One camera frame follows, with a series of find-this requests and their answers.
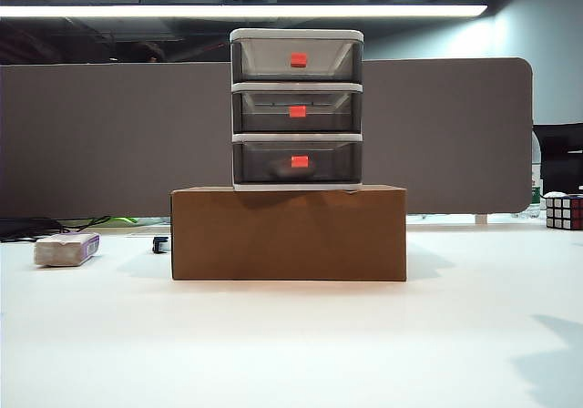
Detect smoked drawer holding earphone case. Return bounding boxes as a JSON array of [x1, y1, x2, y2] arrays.
[[232, 141, 364, 185]]

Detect smoked drawer with ribbed back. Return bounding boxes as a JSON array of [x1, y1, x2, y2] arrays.
[[232, 91, 364, 134]]

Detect smoked drawer with plain interior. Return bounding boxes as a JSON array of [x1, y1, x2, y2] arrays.
[[231, 39, 364, 83]]

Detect brown cardboard box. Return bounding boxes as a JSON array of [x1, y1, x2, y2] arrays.
[[169, 184, 408, 283]]

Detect long grey desk divider panel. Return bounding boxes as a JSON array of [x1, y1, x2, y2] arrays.
[[0, 56, 535, 220]]

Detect long ceiling light strip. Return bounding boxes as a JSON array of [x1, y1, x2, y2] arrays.
[[0, 3, 489, 19]]

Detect green label water bottle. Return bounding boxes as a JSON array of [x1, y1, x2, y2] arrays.
[[530, 132, 546, 214]]

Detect black monitor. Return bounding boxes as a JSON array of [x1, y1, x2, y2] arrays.
[[532, 123, 583, 196]]

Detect rubik's cube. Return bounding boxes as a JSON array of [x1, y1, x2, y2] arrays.
[[545, 193, 583, 232]]

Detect black mouse cable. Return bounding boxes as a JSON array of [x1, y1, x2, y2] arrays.
[[58, 214, 113, 236]]

